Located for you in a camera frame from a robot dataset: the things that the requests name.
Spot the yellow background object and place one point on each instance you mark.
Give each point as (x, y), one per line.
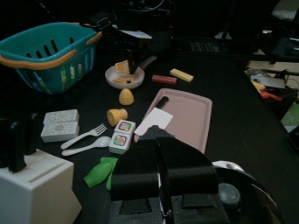
(258, 85)

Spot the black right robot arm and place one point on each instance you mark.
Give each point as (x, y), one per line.
(116, 20)

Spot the red hand tool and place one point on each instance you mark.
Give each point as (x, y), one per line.
(271, 95)

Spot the white sushi roll cube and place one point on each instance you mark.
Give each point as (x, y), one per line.
(119, 143)
(124, 127)

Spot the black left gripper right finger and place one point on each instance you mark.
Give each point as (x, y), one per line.
(188, 172)

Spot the orange squash chunk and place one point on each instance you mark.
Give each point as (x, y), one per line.
(121, 66)

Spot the grey speckled block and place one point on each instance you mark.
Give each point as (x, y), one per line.
(60, 131)
(60, 116)

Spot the red toy block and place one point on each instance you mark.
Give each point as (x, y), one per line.
(163, 79)

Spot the white plastic spoon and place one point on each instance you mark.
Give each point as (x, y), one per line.
(85, 146)

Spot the white plastic fork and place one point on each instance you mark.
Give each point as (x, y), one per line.
(81, 136)

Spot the pink plastic tray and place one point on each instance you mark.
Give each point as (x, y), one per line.
(188, 119)

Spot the grey flat box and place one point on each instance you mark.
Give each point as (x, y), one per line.
(268, 81)

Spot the orange squash slice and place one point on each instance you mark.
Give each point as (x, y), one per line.
(123, 80)

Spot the black vented device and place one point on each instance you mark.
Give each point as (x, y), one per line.
(206, 47)

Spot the white knife block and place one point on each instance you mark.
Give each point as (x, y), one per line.
(35, 189)

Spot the yellow lemon toy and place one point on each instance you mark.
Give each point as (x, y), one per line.
(125, 97)

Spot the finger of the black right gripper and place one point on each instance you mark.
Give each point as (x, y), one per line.
(132, 62)

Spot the yellow toy block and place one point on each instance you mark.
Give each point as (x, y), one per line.
(182, 75)

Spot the green toy vegetable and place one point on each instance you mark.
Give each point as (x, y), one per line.
(99, 173)

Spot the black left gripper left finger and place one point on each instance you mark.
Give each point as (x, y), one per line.
(133, 172)

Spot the white round object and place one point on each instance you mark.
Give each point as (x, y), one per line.
(227, 165)

